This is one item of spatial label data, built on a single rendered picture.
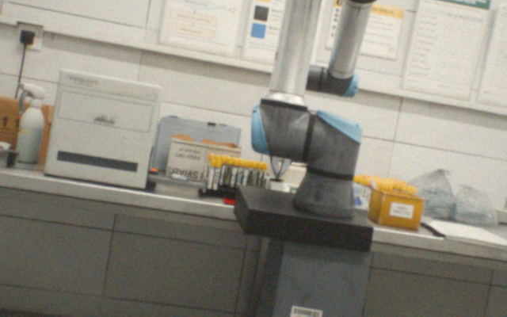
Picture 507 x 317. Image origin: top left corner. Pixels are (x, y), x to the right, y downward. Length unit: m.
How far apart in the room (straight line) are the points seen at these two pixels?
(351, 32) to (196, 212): 0.64
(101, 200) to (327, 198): 0.65
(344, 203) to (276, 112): 0.26
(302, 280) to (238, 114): 1.11
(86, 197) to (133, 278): 0.80
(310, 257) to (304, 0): 0.59
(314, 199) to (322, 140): 0.14
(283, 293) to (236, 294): 1.10
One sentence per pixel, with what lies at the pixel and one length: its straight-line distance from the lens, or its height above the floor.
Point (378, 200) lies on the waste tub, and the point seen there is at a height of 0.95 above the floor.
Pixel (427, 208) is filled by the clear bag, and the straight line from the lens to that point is 2.42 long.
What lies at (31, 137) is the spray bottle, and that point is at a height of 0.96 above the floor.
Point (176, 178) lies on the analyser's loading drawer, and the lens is 1.78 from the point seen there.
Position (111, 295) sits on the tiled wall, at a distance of 2.52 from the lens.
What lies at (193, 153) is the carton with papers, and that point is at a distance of 2.06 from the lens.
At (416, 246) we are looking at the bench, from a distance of 1.90.
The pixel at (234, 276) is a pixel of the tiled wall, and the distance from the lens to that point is 2.50.
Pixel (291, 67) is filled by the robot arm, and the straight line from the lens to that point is 1.45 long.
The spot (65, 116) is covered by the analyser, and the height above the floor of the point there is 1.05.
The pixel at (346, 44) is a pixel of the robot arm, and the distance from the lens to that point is 1.64.
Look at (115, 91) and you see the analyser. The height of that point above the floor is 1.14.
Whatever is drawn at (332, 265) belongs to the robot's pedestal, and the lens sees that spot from 1.44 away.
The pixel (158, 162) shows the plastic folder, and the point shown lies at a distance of 2.37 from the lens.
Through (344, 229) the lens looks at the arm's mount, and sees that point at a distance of 1.40.
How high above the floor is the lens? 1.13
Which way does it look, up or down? 3 degrees down
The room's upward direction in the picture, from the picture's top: 10 degrees clockwise
